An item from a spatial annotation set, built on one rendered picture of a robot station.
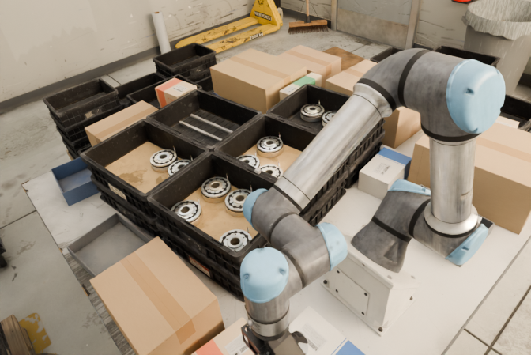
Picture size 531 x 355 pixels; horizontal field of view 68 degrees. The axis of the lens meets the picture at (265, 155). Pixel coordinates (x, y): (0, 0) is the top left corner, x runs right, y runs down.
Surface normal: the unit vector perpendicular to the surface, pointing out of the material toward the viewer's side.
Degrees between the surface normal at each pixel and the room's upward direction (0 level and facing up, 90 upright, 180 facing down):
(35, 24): 90
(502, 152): 0
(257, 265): 0
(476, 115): 78
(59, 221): 0
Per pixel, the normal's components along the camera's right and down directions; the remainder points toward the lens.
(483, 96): 0.52, 0.30
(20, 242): -0.07, -0.79
